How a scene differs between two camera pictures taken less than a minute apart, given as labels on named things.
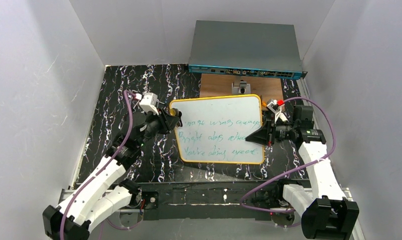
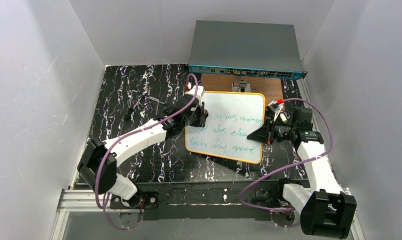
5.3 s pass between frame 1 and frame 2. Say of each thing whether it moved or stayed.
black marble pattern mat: stayed
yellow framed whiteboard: moved
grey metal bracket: stayed
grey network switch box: stayed
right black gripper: stayed
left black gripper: moved
